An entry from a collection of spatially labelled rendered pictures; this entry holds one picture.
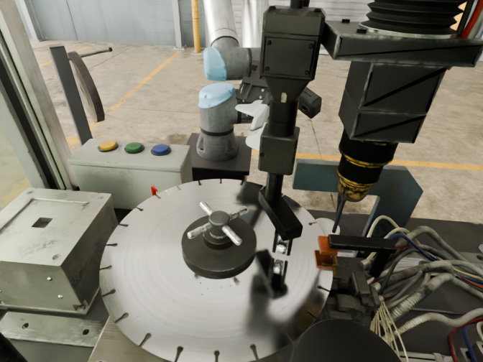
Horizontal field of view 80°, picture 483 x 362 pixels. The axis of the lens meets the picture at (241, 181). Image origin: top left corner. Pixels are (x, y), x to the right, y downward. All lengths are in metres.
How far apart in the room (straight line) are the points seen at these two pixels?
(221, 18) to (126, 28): 6.16
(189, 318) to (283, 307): 0.11
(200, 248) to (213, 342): 0.13
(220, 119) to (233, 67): 0.26
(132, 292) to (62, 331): 0.26
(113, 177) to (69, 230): 0.23
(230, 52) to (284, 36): 0.44
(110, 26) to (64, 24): 0.96
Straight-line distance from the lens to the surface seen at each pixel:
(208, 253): 0.41
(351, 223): 0.82
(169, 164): 0.71
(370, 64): 0.28
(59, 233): 0.60
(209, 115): 0.94
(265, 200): 0.39
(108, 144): 0.82
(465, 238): 0.94
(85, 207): 0.63
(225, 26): 0.79
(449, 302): 0.75
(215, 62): 0.72
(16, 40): 0.77
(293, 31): 0.30
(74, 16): 7.39
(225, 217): 0.40
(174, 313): 0.38
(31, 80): 0.78
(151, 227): 0.48
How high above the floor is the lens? 1.28
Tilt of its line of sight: 36 degrees down
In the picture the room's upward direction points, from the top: 2 degrees clockwise
